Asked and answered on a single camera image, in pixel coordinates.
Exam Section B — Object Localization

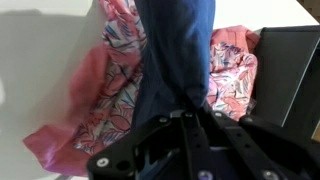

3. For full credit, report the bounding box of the dark grey fabric box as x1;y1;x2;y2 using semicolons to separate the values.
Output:
254;25;320;141

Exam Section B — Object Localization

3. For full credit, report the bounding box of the pink floral patterned shirt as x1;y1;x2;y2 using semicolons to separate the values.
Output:
72;0;260;155

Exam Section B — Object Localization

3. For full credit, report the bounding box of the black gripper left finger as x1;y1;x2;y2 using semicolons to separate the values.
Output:
87;112;187;180

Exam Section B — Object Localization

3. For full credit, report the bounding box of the dark navy shirt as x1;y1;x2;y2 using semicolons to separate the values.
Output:
130;0;216;180

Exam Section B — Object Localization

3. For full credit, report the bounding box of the plain pink shirt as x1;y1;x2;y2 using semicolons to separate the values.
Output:
22;25;261;178

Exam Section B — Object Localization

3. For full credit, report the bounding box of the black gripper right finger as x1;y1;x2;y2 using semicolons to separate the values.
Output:
186;111;320;180

